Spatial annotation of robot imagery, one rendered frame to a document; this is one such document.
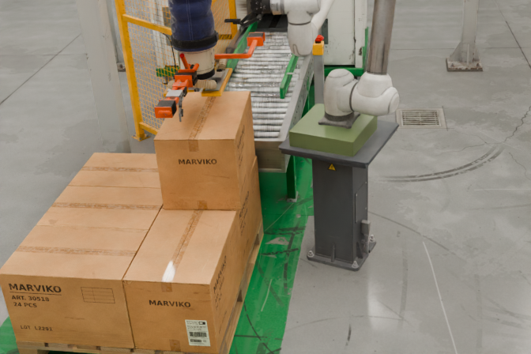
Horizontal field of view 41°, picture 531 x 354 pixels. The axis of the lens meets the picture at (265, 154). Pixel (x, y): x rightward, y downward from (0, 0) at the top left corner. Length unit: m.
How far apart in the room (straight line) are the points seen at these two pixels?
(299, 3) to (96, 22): 2.11
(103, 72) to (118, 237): 1.78
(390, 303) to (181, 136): 1.39
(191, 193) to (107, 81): 1.68
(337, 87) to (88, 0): 1.97
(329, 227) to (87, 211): 1.31
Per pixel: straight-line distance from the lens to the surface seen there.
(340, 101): 3.65
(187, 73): 3.39
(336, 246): 4.06
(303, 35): 3.16
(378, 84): 3.55
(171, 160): 3.53
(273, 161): 4.18
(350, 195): 3.85
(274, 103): 4.77
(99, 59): 5.02
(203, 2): 3.45
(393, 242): 4.30
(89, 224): 3.69
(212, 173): 3.52
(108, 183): 4.02
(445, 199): 4.74
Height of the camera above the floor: 2.43
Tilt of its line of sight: 27 degrees down
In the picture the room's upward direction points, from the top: 4 degrees counter-clockwise
